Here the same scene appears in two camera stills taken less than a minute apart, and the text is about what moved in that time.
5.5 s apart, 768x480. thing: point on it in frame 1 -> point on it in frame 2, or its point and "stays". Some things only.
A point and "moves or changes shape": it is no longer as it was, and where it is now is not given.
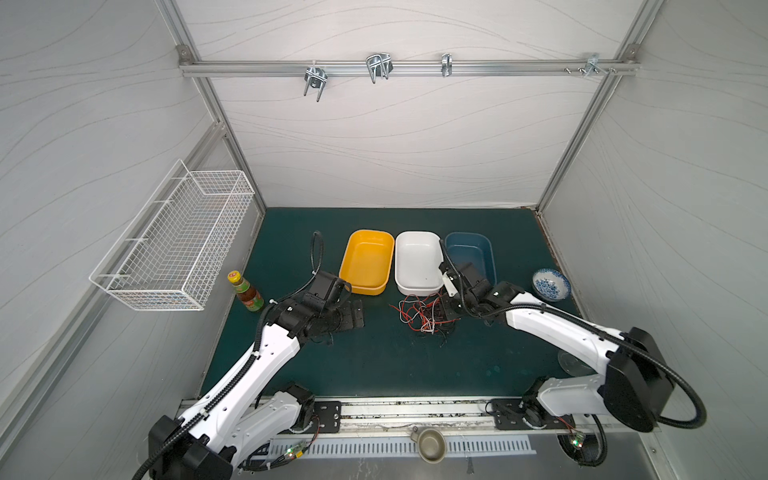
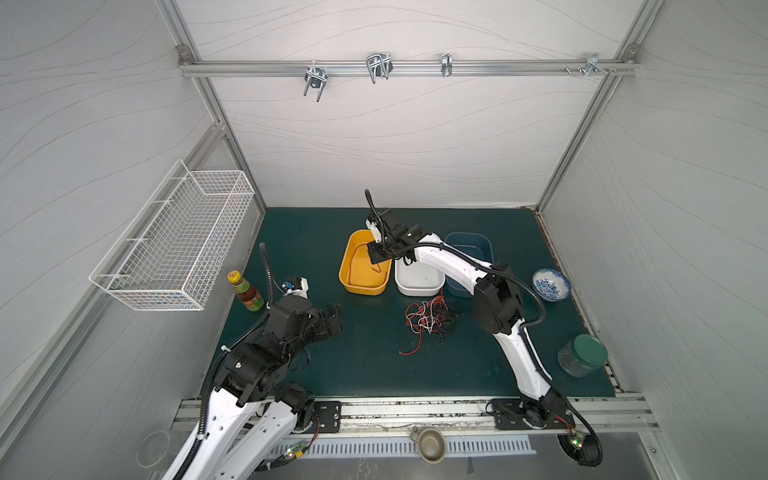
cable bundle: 424,315 moves or changes shape
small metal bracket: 447,64 stays
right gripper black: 453,301 -> 385,247
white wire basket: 163,263 stays
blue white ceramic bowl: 551,285 stays
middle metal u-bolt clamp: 379,65 stays
